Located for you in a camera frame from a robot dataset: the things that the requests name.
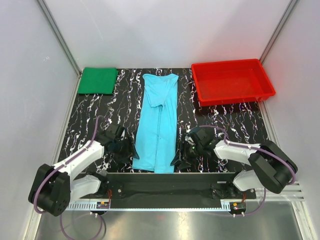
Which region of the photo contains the aluminium front rail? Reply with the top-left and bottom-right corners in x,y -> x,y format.
32,181 -> 306,213

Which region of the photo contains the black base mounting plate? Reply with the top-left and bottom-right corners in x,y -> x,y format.
84,172 -> 243,208

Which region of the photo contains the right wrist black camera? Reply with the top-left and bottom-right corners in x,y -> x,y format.
185,126 -> 214,147

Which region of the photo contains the light blue t shirt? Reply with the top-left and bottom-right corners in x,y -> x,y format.
132,73 -> 179,174

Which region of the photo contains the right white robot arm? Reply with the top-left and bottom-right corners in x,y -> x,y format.
170,133 -> 298,199

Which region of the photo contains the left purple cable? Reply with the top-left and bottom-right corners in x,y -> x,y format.
33,115 -> 112,240

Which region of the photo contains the red plastic tray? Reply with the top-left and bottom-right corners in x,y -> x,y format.
191,58 -> 276,107

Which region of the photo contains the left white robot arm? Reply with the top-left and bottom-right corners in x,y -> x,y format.
28,124 -> 139,217

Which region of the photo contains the right aluminium corner post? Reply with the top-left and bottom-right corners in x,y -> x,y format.
259,0 -> 300,65

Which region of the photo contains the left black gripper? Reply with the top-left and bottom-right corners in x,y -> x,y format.
113,136 -> 139,164

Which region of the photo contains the folded green t shirt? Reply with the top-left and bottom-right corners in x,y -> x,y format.
77,67 -> 118,95

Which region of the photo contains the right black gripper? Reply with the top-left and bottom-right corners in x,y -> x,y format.
170,140 -> 204,171

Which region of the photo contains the purple cable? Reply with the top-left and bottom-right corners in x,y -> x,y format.
33,115 -> 112,240
199,125 -> 298,217

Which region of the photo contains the left aluminium corner post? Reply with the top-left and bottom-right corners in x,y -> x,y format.
35,0 -> 82,76

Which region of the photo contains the aluminium corner post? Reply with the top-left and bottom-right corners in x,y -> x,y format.
259,0 -> 300,65
35,0 -> 82,76

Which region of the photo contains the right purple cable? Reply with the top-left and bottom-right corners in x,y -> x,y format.
199,125 -> 298,217

